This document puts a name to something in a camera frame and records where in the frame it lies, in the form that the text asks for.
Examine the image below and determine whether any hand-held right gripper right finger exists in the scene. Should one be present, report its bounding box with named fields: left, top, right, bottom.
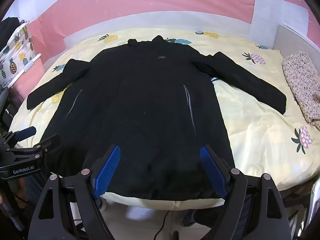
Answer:
left=199, top=144, right=292, bottom=240

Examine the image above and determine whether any beige bed headboard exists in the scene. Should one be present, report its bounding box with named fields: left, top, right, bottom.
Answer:
left=277, top=24, right=320, bottom=64

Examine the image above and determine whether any black stand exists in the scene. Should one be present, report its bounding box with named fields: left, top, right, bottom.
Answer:
left=0, top=87, right=16, bottom=132

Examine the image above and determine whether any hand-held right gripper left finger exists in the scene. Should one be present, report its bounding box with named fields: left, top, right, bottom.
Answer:
left=29, top=144, right=121, bottom=240

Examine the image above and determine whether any black long coat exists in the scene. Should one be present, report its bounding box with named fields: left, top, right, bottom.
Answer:
left=27, top=35, right=287, bottom=202

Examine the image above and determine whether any floral pillow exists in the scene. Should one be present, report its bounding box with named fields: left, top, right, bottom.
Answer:
left=282, top=49, right=320, bottom=131

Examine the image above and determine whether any black floor cable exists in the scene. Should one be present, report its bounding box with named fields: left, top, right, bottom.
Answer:
left=153, top=210, right=172, bottom=240

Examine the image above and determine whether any dark hanging garment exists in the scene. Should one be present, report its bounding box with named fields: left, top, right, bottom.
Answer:
left=0, top=17, right=21, bottom=53

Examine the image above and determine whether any yellow pineapple print bedsheet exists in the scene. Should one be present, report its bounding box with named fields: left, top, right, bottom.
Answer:
left=9, top=27, right=320, bottom=212

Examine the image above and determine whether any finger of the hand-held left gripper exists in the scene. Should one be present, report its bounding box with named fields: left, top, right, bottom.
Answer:
left=9, top=126, right=37, bottom=143
left=7, top=134, right=61, bottom=159

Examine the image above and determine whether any pineapple print hanging organizer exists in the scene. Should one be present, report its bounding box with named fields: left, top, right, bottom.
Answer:
left=0, top=21, right=35, bottom=88

